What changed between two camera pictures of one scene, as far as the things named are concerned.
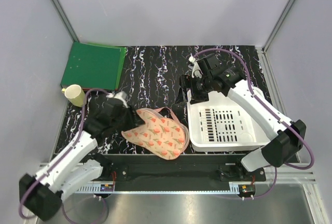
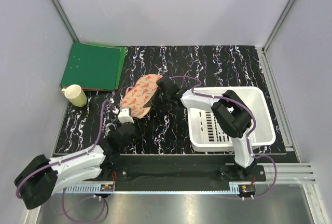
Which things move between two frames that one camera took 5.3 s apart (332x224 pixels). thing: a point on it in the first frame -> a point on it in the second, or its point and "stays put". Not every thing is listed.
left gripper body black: (123, 122) -> (134, 137)
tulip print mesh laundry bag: (159, 135) -> (136, 96)
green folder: (93, 66) stays put
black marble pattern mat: (152, 77) stays put
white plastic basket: (219, 125) stays put
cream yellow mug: (75, 95) stays put
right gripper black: (187, 81) -> (154, 102)
